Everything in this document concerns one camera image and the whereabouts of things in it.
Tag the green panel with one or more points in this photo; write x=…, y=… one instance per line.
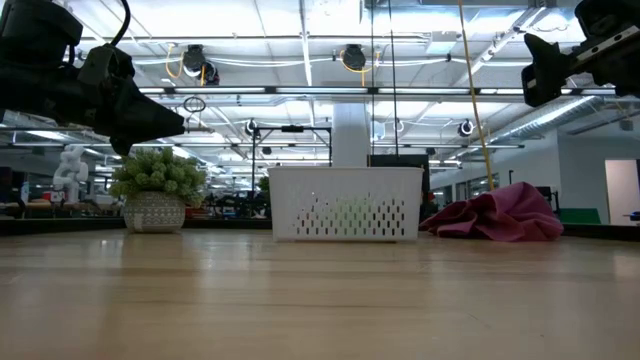
x=580, y=216

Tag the white robot figure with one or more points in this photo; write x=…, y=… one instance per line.
x=70, y=172

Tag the black metal rig frame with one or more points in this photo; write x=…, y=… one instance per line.
x=292, y=128

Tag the black aluminium table frame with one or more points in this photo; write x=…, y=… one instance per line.
x=50, y=227

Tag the magenta cloth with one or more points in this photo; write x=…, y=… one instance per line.
x=500, y=215

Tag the silver ventilation duct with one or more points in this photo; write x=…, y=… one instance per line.
x=550, y=117

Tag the white perforated plastic basket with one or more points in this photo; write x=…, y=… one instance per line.
x=345, y=185

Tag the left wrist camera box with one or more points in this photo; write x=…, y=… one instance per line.
x=105, y=62

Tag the potted green artificial plant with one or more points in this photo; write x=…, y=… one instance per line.
x=155, y=210

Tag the white building column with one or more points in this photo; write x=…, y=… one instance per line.
x=350, y=135

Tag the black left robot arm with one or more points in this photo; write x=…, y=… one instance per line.
x=35, y=30

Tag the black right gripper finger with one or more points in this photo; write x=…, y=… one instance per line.
x=545, y=70
x=612, y=15

